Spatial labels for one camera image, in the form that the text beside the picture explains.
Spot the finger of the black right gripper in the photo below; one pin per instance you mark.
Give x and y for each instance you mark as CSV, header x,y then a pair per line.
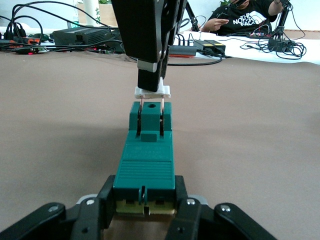
x,y
165,62
147,77

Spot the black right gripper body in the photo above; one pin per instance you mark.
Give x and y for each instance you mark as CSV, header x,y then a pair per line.
x,y
145,27

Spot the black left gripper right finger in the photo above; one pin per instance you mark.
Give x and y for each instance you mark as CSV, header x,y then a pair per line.
x,y
187,220

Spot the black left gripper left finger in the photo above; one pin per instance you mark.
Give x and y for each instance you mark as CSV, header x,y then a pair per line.
x,y
87,220

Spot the grey USB hub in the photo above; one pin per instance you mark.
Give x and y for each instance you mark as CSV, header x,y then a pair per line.
x,y
185,51

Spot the tan planter box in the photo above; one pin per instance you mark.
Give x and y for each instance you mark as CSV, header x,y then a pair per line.
x,y
108,15

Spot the green circuit board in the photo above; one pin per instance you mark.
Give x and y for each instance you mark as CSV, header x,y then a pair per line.
x,y
40,50
107,51

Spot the black teleoperation stand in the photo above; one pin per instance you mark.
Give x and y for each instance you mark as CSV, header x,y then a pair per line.
x,y
193,20
280,27

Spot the white cylinder green print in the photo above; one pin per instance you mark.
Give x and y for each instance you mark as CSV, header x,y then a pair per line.
x,y
91,12

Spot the black power supply box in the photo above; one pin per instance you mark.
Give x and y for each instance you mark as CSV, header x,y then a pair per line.
x,y
82,36

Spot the green plant leaves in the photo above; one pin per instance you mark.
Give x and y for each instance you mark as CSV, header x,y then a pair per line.
x,y
225,3

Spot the white table sheet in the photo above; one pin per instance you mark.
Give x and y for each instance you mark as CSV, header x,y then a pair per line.
x,y
250,53

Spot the person in black t-shirt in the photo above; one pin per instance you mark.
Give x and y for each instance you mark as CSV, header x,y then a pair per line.
x,y
250,25

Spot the orange black connector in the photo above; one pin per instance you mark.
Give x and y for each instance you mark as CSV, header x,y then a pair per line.
x,y
27,41

